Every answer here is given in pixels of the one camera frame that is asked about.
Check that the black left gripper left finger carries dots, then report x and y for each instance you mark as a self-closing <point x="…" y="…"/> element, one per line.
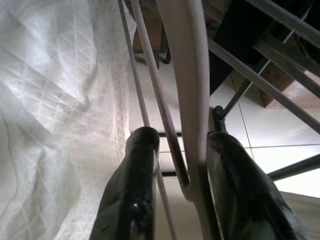
<point x="132" y="187"/>

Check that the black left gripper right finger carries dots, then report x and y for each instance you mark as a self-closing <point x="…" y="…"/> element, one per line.
<point x="237" y="195"/>

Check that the black metal clothes rack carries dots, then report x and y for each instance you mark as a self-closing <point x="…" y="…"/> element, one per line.
<point x="295" y="168"/>

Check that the wrapped brown cardboard box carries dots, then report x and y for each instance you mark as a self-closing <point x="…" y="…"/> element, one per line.
<point x="275" y="87"/>

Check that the white quilted shirt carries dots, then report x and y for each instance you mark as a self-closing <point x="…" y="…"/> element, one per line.
<point x="50" y="100"/>

